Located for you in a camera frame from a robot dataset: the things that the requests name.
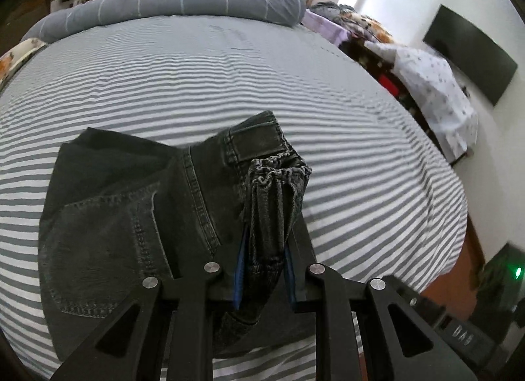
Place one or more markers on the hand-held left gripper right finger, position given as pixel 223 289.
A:
pixel 289 274

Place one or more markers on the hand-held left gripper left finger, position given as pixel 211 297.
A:
pixel 240 272

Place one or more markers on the dark grey denim pants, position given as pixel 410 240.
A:
pixel 123 209

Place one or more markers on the dark device with green light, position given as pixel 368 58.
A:
pixel 500 286

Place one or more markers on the grey striped bed sheet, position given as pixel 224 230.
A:
pixel 205 77

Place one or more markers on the white printed cloth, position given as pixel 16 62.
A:
pixel 430 86

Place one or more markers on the pale purple cloth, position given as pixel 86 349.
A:
pixel 324 24

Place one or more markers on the orange floral blanket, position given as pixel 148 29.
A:
pixel 361 22

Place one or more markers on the grey striped bolster pillow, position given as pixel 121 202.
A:
pixel 172 2

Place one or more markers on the floral pillow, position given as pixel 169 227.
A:
pixel 20 59

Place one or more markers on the black wall television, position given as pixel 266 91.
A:
pixel 471 53

